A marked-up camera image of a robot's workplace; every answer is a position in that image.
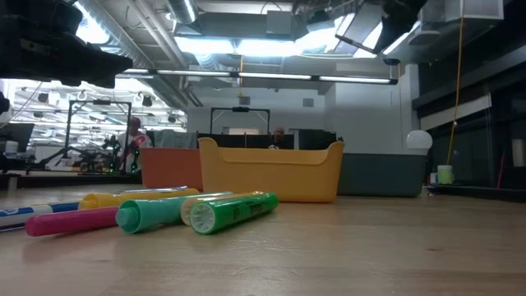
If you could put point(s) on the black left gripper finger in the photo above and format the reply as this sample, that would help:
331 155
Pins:
94 79
111 61

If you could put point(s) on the yellow Sharpie highlighter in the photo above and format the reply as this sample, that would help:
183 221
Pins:
123 199
185 211

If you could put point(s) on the teal Sharpie highlighter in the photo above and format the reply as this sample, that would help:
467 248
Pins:
152 214

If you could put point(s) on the white Expo marker blue cap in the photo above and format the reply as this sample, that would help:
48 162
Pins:
16 214

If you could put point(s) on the green highlighter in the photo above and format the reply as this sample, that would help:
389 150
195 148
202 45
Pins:
230 211

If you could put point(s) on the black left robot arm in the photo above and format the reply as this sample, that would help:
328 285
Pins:
3 103

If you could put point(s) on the person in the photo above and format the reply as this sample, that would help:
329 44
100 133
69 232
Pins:
279 137
133 141

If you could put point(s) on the black monitor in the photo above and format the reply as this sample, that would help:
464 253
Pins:
16 135

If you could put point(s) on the orange plastic bin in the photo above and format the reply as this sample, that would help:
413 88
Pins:
170 168

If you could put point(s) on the white light bulb on base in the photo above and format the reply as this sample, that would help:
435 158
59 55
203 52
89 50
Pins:
419 140

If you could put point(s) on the LED light bar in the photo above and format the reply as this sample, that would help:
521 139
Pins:
267 75

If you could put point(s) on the pink highlighter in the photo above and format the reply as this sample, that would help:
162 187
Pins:
70 221

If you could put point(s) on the teal plastic bin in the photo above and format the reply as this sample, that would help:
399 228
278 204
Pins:
382 174

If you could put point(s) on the green cup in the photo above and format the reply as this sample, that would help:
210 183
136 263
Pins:
445 174

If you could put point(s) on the black divider panel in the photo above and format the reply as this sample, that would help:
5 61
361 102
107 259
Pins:
255 141

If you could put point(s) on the white cup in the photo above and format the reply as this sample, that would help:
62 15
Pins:
518 152

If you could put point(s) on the red stick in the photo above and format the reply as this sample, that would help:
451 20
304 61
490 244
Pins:
500 168

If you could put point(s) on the yellow plastic bin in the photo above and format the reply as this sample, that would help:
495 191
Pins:
271 177

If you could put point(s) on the black background rig frame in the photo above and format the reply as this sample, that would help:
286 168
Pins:
67 131
240 109

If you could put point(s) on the black aluminium table frame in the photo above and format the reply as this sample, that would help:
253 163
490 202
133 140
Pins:
476 192

